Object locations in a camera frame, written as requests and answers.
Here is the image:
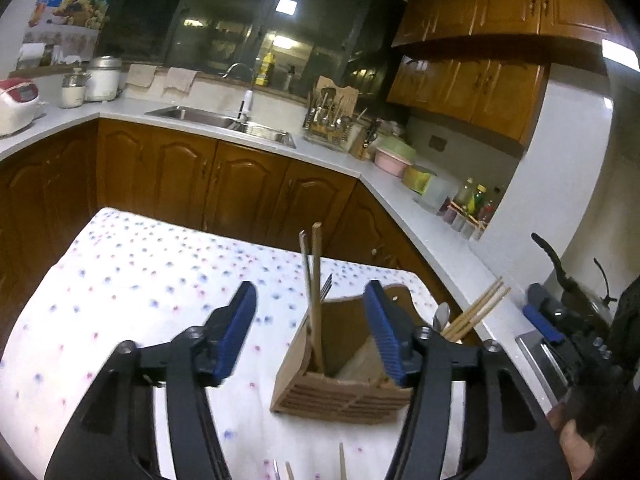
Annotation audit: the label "wooden chopstick bundle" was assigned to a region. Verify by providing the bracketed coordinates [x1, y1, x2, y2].
[442, 278, 503, 341]
[444, 285, 511, 342]

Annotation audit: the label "gas stove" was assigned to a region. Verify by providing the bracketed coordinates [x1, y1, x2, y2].
[515, 330, 570, 404]

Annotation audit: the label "knife block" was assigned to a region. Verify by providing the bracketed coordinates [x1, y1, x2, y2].
[356, 118, 383, 160]

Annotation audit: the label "right hanging dishcloth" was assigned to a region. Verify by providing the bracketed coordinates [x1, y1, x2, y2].
[163, 67, 198, 94]

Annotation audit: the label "condiment jar rack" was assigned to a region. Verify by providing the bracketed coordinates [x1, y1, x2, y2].
[442, 178, 502, 240]

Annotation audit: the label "white dotted tablecloth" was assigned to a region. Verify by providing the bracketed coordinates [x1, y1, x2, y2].
[0, 206, 482, 480]

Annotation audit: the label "yellow green pitcher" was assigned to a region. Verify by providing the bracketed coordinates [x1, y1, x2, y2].
[401, 165, 437, 195]

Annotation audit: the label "dark kitchen window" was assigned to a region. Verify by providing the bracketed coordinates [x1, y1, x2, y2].
[96, 0, 406, 98]

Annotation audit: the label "fruit beach poster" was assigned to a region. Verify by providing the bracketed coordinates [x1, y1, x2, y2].
[21, 0, 112, 64]

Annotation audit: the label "wooden cabinets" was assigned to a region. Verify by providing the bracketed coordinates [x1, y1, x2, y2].
[387, 0, 626, 156]
[1, 119, 452, 328]

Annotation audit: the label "kitchen faucet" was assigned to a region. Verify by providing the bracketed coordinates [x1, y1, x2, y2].
[222, 62, 255, 124]

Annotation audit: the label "lower wooden cabinets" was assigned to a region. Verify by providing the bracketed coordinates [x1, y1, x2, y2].
[1, 119, 452, 328]

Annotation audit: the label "pink green basin stack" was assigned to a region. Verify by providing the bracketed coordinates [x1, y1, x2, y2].
[373, 136, 416, 178]

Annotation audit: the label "wooden utensil holder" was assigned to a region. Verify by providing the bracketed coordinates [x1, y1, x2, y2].
[270, 296, 411, 425]

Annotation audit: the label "dish drying rack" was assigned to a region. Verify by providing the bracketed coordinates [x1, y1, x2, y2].
[303, 76, 359, 152]

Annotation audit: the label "left hanging dishcloth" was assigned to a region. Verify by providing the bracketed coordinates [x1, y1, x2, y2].
[126, 63, 157, 88]

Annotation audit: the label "silver spoon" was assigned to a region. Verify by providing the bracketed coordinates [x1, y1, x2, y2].
[432, 302, 450, 333]

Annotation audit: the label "white red rice cooker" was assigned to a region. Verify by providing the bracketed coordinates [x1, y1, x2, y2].
[0, 77, 39, 136]

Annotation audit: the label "silver fork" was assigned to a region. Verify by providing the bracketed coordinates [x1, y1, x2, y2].
[320, 274, 333, 302]

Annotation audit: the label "black wok pan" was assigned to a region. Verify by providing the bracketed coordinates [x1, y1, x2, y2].
[530, 233, 617, 336]

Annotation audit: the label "small white jar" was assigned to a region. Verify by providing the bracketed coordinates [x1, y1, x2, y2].
[60, 67, 90, 108]

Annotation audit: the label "hanging dishcloth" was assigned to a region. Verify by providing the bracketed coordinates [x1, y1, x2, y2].
[126, 63, 157, 88]
[163, 67, 198, 94]

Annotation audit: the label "white pot with lid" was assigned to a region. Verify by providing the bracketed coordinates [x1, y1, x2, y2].
[85, 55, 122, 102]

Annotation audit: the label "yellow oil bottle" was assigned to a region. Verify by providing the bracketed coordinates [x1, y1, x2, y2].
[255, 50, 276, 87]

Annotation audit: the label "person's right hand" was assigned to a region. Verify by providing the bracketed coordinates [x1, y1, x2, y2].
[547, 387, 615, 479]

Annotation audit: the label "upper wooden cabinets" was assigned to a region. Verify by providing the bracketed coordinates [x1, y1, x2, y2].
[387, 0, 626, 156]

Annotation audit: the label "steel sink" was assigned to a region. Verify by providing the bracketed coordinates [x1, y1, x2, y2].
[148, 106, 296, 148]

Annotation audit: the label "lone metal chopstick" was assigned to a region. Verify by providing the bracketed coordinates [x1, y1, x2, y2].
[298, 230, 312, 349]

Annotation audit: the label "long wooden chopstick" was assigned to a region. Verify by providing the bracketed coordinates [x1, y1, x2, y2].
[310, 222, 323, 373]

